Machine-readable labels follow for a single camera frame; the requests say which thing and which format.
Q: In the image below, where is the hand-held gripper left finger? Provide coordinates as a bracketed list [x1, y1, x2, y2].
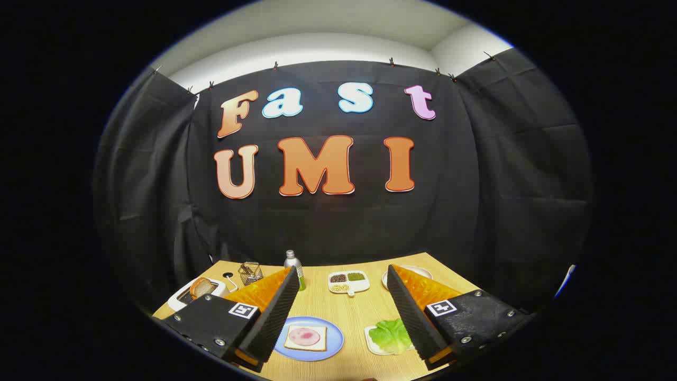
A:
[159, 266, 301, 373]

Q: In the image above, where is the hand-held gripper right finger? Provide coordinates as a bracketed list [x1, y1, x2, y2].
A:
[387, 264, 535, 371]

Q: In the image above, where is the green lettuce leaf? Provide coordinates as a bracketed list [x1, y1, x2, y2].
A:
[369, 319, 413, 355]

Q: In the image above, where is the toasted bread slice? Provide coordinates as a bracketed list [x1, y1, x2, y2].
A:
[190, 277, 215, 298]

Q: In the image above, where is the square white bread slice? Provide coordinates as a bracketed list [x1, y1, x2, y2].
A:
[284, 324, 328, 352]

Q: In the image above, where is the pink ham slice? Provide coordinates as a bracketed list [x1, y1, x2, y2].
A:
[289, 327, 321, 347]

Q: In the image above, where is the white oval plate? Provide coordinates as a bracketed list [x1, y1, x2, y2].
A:
[382, 266, 433, 291]

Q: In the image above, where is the white square plate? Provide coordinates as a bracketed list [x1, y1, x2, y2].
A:
[364, 324, 416, 356]

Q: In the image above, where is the silver bottle with green label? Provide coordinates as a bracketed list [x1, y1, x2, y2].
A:
[284, 250, 306, 292]

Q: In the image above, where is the white toaster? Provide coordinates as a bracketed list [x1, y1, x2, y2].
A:
[167, 276, 231, 313]

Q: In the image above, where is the white divided dish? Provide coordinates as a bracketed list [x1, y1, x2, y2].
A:
[327, 270, 371, 297]

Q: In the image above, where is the blue round plate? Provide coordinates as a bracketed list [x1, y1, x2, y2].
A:
[274, 316, 344, 362]

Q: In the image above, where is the wire mesh utensil holder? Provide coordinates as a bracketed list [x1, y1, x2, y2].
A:
[238, 262, 264, 286]

